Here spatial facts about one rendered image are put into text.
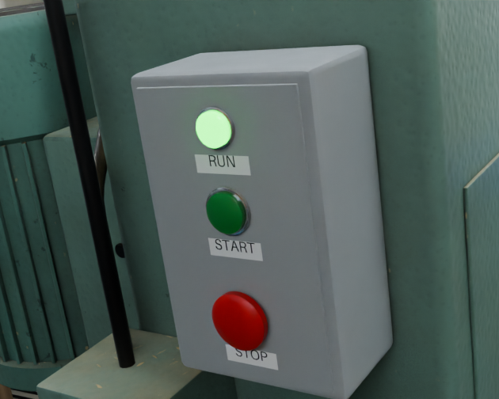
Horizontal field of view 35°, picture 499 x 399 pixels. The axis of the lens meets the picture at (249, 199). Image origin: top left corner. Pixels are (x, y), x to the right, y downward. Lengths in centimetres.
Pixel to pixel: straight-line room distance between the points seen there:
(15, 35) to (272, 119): 31
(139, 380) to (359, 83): 22
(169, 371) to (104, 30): 20
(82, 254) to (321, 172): 30
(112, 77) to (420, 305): 22
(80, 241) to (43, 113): 10
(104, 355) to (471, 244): 23
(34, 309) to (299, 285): 35
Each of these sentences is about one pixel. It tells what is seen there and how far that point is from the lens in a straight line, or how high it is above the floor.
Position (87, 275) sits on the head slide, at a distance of 62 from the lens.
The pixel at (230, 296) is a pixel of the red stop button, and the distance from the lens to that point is 38.
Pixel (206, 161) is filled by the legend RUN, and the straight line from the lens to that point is 37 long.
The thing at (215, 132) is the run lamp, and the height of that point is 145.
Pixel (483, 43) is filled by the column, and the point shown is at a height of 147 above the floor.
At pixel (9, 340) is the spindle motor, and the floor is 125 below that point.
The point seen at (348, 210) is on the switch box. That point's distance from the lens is 36.
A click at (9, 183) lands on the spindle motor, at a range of 63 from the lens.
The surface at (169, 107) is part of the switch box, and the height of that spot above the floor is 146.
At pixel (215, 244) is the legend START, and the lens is 38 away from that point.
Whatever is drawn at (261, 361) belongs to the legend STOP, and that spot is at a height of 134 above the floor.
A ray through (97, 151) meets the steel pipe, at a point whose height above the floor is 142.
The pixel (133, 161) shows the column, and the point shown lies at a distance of 48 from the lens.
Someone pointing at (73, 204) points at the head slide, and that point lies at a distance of 60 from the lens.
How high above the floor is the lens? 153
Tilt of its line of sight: 18 degrees down
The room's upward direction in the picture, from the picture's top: 8 degrees counter-clockwise
